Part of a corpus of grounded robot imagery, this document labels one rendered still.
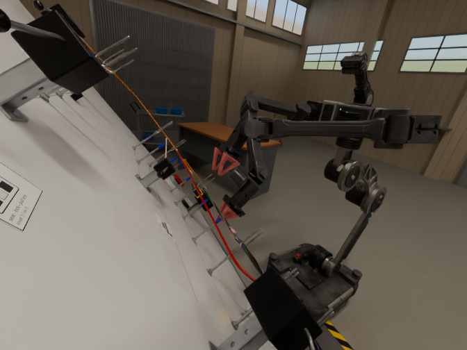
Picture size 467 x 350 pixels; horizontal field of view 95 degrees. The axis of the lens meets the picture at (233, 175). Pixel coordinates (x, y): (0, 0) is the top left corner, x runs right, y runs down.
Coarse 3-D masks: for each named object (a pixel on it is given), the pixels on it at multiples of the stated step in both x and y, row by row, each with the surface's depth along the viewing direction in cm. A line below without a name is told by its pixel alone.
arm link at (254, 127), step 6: (246, 120) 66; (252, 120) 64; (258, 120) 64; (240, 126) 68; (246, 126) 64; (252, 126) 64; (258, 126) 64; (264, 126) 65; (240, 132) 69; (246, 132) 64; (252, 132) 64; (258, 132) 65; (264, 132) 66; (258, 138) 75
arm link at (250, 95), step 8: (248, 96) 105; (256, 96) 110; (248, 104) 102; (264, 104) 111; (272, 104) 114; (280, 104) 118; (296, 104) 122; (304, 104) 124; (240, 112) 107; (280, 112) 119; (288, 112) 121; (296, 112) 122; (304, 112) 122; (296, 120) 127
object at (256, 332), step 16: (272, 272) 26; (256, 288) 26; (272, 288) 24; (288, 288) 23; (256, 304) 24; (272, 304) 23; (288, 304) 22; (256, 320) 24; (272, 320) 22; (288, 320) 21; (304, 320) 21; (240, 336) 24; (256, 336) 23; (272, 336) 20; (288, 336) 21; (304, 336) 22
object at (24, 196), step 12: (0, 168) 14; (0, 180) 13; (12, 180) 14; (24, 180) 15; (0, 192) 13; (12, 192) 14; (24, 192) 14; (36, 192) 16; (0, 204) 12; (12, 204) 13; (24, 204) 14; (36, 204) 15; (0, 216) 12; (12, 216) 12; (24, 216) 13; (24, 228) 13
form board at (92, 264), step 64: (0, 0) 42; (0, 64) 24; (0, 128) 17; (64, 128) 28; (128, 128) 83; (64, 192) 19; (128, 192) 33; (0, 256) 10; (64, 256) 14; (128, 256) 21; (192, 256) 42; (0, 320) 9; (64, 320) 11; (128, 320) 15; (192, 320) 24
